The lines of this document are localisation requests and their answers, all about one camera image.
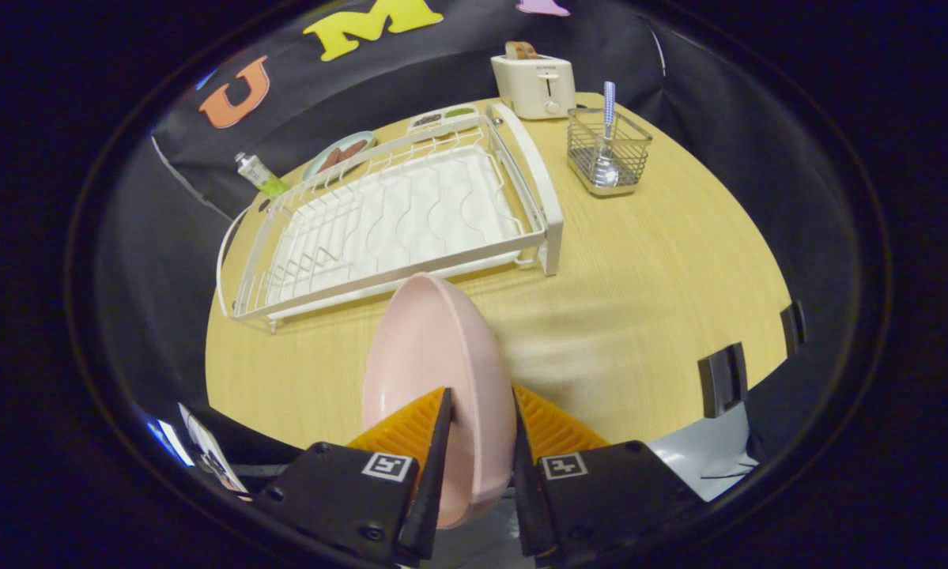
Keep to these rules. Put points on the toast bread slices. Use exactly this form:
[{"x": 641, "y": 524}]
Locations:
[{"x": 521, "y": 50}]

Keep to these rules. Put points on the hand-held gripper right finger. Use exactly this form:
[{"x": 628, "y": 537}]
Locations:
[{"x": 525, "y": 490}]

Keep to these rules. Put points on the brown sausage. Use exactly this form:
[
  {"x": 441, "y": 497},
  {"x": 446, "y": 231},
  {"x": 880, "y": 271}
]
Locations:
[
  {"x": 353, "y": 149},
  {"x": 330, "y": 160}
]

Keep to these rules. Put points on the clear bottle with green liquid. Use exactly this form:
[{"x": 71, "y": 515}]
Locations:
[{"x": 260, "y": 175}]

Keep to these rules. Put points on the black backdrop cloth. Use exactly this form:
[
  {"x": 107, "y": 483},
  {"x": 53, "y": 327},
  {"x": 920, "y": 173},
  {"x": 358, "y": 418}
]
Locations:
[{"x": 458, "y": 63}]

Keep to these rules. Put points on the pink plate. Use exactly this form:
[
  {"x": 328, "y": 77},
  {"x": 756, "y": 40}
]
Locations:
[{"x": 426, "y": 348}]

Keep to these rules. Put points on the black table clamp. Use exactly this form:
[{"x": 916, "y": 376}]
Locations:
[
  {"x": 723, "y": 379},
  {"x": 793, "y": 328}
]

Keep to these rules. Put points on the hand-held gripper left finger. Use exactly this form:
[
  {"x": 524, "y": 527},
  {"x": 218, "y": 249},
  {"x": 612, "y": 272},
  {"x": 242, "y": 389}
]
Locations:
[{"x": 434, "y": 490}]

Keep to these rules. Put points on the cream toaster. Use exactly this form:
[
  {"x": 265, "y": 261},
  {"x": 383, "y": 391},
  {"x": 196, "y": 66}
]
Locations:
[{"x": 533, "y": 87}]

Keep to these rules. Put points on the pale blue serving plate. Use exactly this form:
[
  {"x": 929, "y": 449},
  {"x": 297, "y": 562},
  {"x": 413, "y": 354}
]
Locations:
[{"x": 315, "y": 162}]

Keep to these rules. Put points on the white two-compartment dish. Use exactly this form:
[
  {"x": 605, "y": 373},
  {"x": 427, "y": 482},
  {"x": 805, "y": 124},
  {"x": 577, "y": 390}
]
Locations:
[{"x": 442, "y": 118}]

